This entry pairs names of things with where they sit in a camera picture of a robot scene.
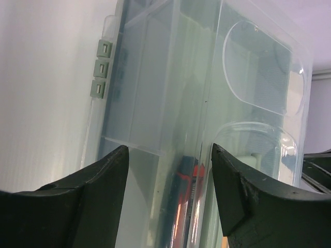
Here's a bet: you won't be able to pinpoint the translucent green tool box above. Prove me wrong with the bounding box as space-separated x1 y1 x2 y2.
81 1 313 247

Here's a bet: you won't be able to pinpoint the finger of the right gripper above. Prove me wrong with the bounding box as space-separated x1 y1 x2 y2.
301 149 330 194

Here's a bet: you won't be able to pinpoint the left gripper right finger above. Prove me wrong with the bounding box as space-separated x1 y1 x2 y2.
212 144 330 247

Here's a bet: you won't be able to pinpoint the red handled pliers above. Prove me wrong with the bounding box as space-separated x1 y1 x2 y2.
162 156 205 247

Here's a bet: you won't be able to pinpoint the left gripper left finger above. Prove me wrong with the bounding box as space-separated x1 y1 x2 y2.
1 145 129 247

